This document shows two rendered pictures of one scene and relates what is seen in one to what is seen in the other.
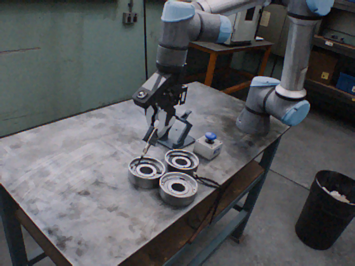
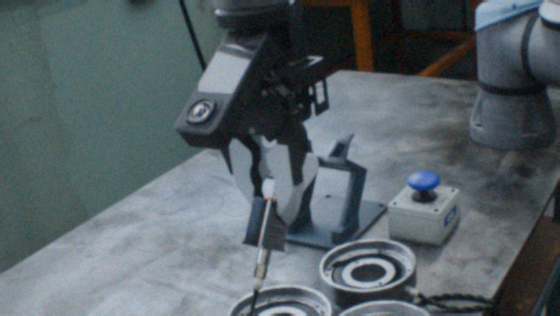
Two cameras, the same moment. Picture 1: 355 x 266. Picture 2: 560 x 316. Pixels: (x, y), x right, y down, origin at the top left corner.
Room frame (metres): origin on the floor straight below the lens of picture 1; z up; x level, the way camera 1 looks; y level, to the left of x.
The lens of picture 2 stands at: (0.13, 0.01, 1.24)
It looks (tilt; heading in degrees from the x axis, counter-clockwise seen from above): 23 degrees down; 4
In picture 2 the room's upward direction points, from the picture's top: 8 degrees counter-clockwise
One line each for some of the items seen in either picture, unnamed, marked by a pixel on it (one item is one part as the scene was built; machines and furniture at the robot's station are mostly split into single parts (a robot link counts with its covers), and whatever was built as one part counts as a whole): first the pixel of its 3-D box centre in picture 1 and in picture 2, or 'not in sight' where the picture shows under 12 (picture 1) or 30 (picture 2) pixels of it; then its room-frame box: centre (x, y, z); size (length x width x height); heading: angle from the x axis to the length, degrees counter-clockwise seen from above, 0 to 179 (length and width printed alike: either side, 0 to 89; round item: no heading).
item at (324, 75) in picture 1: (322, 66); not in sight; (3.92, -1.79, 0.64); 0.49 x 0.40 x 0.37; 61
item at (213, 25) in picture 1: (205, 26); not in sight; (0.82, -0.03, 1.23); 0.11 x 0.11 x 0.08; 35
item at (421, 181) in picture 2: (209, 140); (424, 193); (0.89, -0.12, 0.85); 0.04 x 0.04 x 0.05
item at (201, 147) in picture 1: (208, 145); (426, 209); (0.90, -0.12, 0.82); 0.08 x 0.07 x 0.05; 146
